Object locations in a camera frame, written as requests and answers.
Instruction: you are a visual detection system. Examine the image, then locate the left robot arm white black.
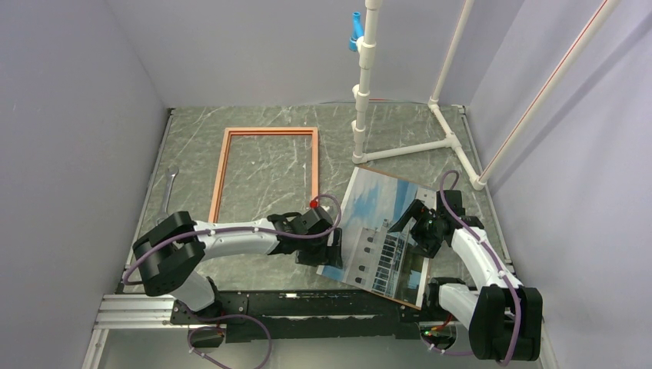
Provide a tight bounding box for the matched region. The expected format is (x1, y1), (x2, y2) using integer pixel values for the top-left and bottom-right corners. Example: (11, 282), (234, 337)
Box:
(123, 206), (343, 323)

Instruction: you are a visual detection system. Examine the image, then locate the building and sky photo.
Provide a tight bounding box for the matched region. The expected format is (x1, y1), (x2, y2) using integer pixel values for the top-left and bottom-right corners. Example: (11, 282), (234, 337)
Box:
(315, 165), (443, 308)

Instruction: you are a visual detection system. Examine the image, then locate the white PVC pipe stand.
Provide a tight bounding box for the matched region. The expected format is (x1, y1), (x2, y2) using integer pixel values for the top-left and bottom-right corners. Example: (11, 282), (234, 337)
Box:
(351, 0), (620, 191)

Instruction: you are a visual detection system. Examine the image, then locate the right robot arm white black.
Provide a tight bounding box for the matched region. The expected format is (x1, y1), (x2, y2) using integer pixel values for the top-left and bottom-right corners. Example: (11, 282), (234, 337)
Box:
(389, 190), (543, 365)

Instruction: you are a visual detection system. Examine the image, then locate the silver open-end wrench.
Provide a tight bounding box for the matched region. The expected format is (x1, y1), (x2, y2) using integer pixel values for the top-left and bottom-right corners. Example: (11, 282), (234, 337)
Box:
(155, 166), (179, 225)

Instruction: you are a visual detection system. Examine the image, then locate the blue pipe fitting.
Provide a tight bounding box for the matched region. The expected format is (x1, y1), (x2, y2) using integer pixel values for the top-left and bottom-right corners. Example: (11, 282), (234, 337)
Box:
(348, 12), (364, 52)

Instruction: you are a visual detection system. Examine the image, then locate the orange wooden picture frame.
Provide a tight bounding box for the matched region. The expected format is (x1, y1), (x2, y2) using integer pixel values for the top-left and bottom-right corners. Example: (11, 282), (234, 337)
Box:
(208, 127), (319, 223)

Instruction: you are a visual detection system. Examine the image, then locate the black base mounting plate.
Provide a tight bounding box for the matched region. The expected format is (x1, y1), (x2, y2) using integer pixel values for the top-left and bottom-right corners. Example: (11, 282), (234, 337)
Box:
(170, 289), (460, 349)

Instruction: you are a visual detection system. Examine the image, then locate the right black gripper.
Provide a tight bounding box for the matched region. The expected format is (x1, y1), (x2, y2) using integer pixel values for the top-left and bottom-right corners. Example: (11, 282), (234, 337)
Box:
(389, 199), (444, 258)

